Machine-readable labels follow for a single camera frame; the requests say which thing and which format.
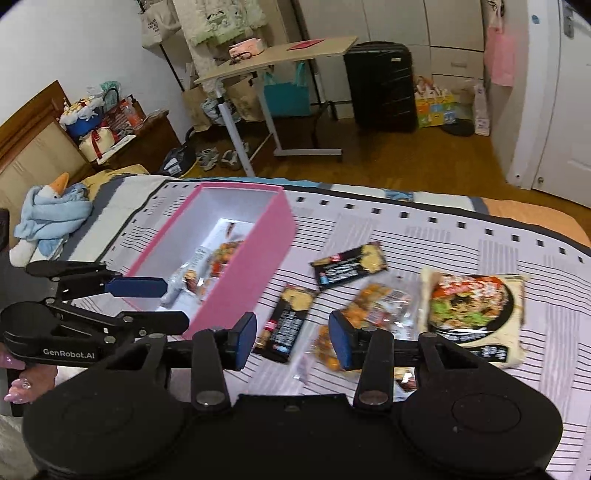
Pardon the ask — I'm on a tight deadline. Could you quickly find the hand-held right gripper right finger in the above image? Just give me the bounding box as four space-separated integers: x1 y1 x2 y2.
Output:
329 310 482 411

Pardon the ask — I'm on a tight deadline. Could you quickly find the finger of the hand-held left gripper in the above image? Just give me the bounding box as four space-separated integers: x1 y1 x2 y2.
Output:
104 310 190 342
25 261 168 304

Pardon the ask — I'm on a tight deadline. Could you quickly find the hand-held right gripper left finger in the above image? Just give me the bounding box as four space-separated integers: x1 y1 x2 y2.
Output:
99 311 258 412

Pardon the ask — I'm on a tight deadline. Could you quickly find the clear orange snack packet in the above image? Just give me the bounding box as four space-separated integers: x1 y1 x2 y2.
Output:
342 281 416 334
293 323 365 385

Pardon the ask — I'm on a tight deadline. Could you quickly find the black snack packet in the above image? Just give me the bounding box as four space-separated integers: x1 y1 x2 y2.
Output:
310 241 389 291
252 282 319 365

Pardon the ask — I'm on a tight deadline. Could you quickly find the clear silver snack packet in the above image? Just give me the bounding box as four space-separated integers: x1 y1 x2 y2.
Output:
161 261 208 306

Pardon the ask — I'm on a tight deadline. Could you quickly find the clear pink-rimmed storage bin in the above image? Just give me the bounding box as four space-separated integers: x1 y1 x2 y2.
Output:
124 182 297 341

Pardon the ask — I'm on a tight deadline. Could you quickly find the large noodle packet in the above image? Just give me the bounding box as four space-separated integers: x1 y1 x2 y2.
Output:
418 267 529 370

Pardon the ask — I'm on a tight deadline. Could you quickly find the person's left hand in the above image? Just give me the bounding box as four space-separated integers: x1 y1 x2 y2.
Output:
0 348 58 407

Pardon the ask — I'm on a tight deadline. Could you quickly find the small red snack packet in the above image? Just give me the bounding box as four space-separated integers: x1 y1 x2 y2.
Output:
394 367 419 394

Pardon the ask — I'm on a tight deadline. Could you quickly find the white food picture packet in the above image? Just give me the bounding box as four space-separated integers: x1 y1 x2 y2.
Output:
203 222 257 296

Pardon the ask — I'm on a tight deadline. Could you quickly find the light fluffy clothing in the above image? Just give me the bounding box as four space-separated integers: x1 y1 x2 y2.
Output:
0 413 35 480

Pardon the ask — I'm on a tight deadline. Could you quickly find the yellow cloth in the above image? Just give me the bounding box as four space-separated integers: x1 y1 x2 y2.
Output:
83 164 151 200

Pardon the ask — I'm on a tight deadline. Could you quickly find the white goose plush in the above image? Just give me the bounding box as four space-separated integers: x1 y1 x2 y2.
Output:
9 172 71 268

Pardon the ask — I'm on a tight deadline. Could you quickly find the striped white bedsheet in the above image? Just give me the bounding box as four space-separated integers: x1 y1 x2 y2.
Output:
60 175 591 480

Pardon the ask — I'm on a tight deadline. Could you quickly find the black floor bag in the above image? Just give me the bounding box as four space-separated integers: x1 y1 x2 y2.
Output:
159 138 199 178

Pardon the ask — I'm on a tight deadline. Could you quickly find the grey sneaker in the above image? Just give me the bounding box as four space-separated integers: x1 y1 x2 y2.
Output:
196 148 220 172
221 144 250 171

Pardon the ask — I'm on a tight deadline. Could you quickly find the dark wooden nightstand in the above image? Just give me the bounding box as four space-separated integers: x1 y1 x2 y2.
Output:
92 111 182 175

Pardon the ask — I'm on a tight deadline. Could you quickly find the white red ribbon gift box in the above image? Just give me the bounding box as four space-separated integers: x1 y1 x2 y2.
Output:
78 126 126 162

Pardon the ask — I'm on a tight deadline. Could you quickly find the red printed packet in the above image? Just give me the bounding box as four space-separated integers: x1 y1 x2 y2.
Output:
111 98 146 134

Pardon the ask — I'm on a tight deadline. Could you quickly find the wooden headboard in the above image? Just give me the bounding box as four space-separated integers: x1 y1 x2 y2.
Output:
0 80 90 222

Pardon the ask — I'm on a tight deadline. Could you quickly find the blue basket with white filling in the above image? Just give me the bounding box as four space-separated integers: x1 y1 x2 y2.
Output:
59 95 106 139

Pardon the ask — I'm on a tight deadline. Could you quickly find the brown paper bag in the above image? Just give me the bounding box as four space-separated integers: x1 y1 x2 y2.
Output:
182 85 214 132
226 76 266 123

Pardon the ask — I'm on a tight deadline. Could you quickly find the orange bed sheet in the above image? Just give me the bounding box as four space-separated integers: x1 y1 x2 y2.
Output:
480 196 591 250

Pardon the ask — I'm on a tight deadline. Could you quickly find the teal shopping bag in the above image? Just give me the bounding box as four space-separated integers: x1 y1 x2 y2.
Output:
263 62 312 118

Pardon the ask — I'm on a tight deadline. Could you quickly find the dark round floor object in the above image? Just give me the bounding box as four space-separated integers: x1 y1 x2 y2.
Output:
441 121 476 138

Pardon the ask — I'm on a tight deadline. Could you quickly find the colourful cardboard box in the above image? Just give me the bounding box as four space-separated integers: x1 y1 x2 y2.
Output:
414 76 476 130

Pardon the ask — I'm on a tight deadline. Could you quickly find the black suitcase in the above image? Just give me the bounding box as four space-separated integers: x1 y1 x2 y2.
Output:
344 41 419 134

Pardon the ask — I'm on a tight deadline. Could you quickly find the white canvas tote bag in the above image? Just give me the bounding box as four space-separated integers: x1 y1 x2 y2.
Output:
139 0 183 49

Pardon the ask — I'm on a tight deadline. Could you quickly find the pink tissue box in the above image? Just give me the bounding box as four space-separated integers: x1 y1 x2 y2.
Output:
228 39 265 58

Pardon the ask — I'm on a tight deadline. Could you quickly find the wooden rolling side table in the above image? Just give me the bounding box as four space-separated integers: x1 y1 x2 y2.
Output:
194 36 358 178

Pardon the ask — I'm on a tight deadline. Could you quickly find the white pink standing packet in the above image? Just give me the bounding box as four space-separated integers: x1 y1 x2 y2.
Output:
473 83 491 137

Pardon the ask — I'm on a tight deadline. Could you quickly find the white lace hanging cloth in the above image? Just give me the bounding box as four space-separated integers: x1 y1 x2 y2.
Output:
173 0 296 79

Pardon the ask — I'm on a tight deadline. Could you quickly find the white door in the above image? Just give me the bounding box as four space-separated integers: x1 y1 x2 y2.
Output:
505 0 591 208

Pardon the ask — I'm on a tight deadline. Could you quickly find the white wardrobe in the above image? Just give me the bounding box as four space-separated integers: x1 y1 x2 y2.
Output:
295 0 486 107

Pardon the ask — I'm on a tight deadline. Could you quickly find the pink hanging bag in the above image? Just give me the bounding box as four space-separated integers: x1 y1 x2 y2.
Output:
484 11 517 88

